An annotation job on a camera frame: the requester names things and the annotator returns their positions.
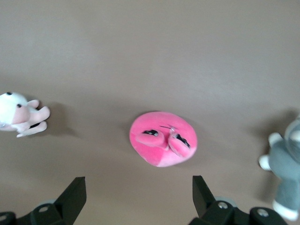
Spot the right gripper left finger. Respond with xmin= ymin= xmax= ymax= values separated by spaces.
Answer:
xmin=0 ymin=177 xmax=87 ymax=225

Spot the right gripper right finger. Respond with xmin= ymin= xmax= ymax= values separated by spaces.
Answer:
xmin=188 ymin=175 xmax=289 ymax=225

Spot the round pink plush toy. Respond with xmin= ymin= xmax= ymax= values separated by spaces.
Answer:
xmin=128 ymin=111 xmax=198 ymax=168

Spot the grey white husky plush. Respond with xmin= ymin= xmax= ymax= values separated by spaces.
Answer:
xmin=258 ymin=114 xmax=300 ymax=221

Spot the white pink dog plush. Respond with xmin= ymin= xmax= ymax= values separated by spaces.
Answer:
xmin=0 ymin=91 xmax=51 ymax=138

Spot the brown table mat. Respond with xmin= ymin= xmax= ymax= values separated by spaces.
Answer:
xmin=0 ymin=0 xmax=300 ymax=225

